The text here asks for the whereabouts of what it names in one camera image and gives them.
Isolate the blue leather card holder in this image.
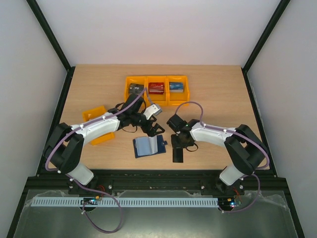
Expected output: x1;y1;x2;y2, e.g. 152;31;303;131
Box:
133;135;167;158

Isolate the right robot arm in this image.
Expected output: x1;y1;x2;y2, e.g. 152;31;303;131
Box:
167;114;269;194

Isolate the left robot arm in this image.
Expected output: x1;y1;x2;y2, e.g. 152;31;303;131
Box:
43;94;165;185

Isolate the black card stack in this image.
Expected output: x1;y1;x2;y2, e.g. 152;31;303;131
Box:
128;83;144;94

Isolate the red card stack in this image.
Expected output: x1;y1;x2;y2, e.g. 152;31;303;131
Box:
148;82;165;95

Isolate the blue card stack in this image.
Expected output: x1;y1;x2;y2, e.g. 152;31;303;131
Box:
169;82;184;93

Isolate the yellow three-compartment bin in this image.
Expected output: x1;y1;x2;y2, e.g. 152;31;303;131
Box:
124;75;190;106

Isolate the small yellow bin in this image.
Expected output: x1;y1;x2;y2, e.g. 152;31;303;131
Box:
82;105;116;146

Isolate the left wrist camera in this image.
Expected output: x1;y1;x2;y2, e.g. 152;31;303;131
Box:
143;104;162;120

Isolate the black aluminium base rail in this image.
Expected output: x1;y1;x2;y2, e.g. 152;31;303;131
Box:
24;169;290;196

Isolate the white slotted cable duct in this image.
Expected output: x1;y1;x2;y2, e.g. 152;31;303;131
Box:
31;197;218;208

